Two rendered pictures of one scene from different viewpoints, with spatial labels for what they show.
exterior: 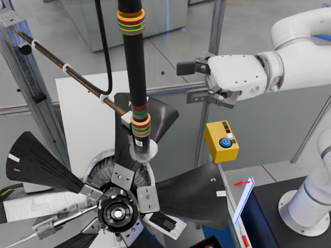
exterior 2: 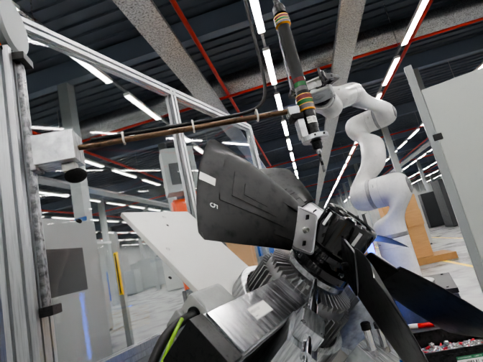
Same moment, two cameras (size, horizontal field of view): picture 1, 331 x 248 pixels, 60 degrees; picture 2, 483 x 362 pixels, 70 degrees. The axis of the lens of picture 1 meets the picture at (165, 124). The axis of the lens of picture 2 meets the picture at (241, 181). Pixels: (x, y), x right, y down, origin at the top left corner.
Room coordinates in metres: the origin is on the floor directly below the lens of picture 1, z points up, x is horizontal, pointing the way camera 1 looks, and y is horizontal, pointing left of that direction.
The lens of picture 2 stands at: (0.08, 0.87, 1.21)
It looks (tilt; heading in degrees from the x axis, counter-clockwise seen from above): 11 degrees up; 307
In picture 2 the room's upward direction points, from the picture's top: 13 degrees counter-clockwise
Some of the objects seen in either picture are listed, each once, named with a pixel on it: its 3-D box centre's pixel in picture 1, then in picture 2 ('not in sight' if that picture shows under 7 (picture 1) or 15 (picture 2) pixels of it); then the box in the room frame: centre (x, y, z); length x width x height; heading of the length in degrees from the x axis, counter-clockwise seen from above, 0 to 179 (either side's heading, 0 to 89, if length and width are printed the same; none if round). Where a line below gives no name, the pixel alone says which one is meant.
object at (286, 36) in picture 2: (137, 79); (292, 60); (0.43, 0.05, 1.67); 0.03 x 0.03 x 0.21
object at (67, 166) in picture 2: (24, 47); (75, 172); (0.84, 0.48, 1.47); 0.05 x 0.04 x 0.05; 46
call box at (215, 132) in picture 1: (220, 142); not in sight; (0.78, -0.24, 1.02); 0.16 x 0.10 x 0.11; 11
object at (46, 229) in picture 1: (46, 229); (309, 327); (0.37, 0.40, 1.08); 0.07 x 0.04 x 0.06; 111
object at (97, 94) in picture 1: (66, 69); (191, 128); (0.64, 0.27, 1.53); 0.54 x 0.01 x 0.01; 46
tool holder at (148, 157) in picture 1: (139, 137); (307, 123); (0.43, 0.06, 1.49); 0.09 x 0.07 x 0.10; 46
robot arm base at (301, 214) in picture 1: (311, 201); (399, 261); (0.49, -0.54, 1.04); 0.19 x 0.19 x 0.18
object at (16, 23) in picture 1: (12, 27); (56, 151); (0.86, 0.50, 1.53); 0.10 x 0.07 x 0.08; 46
